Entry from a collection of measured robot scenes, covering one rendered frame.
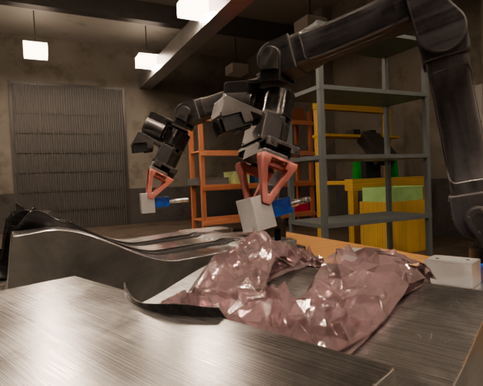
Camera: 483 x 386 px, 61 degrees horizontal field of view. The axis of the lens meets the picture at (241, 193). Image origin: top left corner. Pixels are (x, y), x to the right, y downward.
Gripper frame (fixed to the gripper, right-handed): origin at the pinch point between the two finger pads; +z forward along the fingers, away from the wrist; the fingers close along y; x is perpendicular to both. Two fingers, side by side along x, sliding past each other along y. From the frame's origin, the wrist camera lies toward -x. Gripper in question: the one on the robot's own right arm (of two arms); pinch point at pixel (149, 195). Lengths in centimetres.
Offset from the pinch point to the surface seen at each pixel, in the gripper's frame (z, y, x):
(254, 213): -3, 55, 10
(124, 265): 10, 64, -5
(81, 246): 10, 65, -10
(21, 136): -17, -921, -227
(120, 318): 9, 92, -7
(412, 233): -105, -310, 341
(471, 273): -5, 81, 27
